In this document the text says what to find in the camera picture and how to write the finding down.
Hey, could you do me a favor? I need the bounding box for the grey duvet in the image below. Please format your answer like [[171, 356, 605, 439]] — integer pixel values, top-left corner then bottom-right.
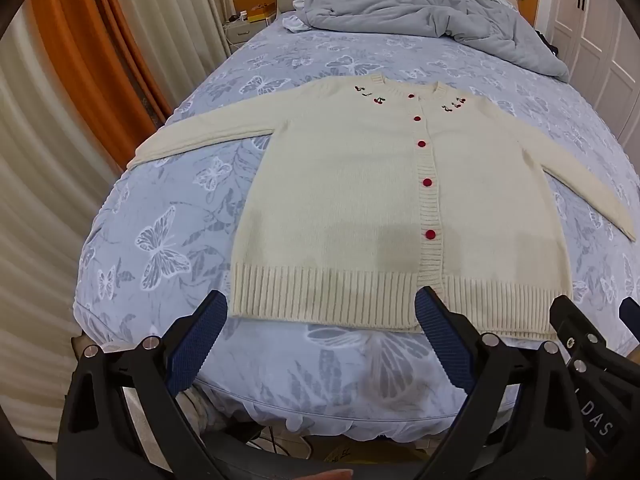
[[295, 0, 571, 83]]

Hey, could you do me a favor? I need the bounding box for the cream curtain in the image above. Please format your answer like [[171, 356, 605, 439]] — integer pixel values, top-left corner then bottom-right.
[[102, 0, 232, 111], [0, 7, 128, 411]]

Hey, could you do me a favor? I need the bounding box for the white nightstand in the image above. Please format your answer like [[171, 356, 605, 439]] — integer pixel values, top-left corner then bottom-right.
[[222, 10, 278, 57]]

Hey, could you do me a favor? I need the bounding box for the white wardrobe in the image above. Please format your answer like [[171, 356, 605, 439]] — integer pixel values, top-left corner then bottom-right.
[[542, 0, 640, 147]]

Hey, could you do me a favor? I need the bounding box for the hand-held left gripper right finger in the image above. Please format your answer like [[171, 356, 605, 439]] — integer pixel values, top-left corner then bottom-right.
[[414, 286, 587, 480]]

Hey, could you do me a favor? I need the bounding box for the bed with butterfly print sheet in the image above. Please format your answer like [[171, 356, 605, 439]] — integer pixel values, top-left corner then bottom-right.
[[72, 25, 640, 448]]

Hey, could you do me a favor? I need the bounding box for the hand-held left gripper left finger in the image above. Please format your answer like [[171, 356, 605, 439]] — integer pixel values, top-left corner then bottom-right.
[[57, 290, 231, 480]]

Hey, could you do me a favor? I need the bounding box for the black cable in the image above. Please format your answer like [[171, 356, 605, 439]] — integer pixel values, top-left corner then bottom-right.
[[249, 421, 323, 455]]

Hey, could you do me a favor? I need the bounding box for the person's left hand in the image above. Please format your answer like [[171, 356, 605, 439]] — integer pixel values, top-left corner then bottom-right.
[[279, 468, 354, 480]]

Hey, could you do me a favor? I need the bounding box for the orange curtain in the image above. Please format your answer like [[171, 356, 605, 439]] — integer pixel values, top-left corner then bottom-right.
[[30, 0, 173, 172]]

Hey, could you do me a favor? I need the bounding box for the cream cardigan with red buttons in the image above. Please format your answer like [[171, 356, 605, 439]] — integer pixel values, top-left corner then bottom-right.
[[125, 74, 637, 342]]

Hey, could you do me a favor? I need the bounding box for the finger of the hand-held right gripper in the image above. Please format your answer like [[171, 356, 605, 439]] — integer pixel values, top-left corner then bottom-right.
[[606, 296, 640, 363], [549, 294, 610, 377]]

